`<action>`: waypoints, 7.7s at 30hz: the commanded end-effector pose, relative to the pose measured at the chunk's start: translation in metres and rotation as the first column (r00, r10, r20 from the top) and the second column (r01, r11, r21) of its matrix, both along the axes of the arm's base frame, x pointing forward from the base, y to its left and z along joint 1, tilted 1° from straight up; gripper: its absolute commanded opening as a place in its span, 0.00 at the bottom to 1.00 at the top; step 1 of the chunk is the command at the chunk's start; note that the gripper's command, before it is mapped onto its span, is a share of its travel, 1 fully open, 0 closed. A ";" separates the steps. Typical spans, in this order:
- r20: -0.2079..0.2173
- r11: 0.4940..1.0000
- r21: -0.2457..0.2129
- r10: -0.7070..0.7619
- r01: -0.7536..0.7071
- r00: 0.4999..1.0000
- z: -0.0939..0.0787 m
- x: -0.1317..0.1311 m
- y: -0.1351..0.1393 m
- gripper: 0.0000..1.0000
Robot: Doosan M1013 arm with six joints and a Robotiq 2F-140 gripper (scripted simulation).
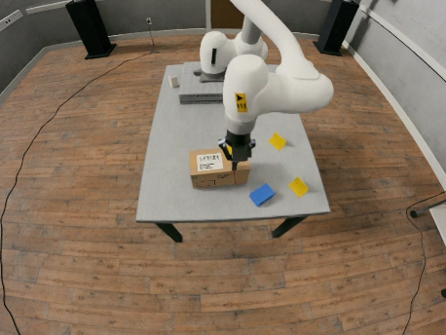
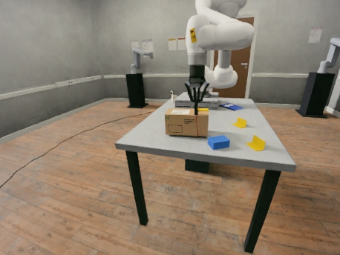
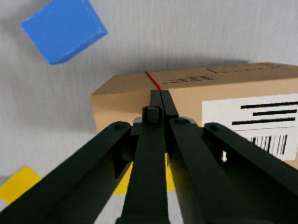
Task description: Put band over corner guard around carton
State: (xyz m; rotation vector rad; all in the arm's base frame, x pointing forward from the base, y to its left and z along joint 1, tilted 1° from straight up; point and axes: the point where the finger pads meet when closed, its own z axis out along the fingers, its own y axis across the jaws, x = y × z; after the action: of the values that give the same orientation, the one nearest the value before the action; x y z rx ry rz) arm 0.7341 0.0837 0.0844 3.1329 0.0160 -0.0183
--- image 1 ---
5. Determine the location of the tan cardboard carton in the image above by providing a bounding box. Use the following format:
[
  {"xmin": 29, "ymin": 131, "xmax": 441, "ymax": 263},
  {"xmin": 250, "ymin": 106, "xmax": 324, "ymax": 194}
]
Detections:
[{"xmin": 189, "ymin": 148, "xmax": 250, "ymax": 189}]

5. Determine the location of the blue box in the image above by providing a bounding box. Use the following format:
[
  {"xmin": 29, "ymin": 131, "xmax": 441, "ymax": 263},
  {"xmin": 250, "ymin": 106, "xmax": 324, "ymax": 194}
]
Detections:
[{"xmin": 249, "ymin": 183, "xmax": 275, "ymax": 206}]

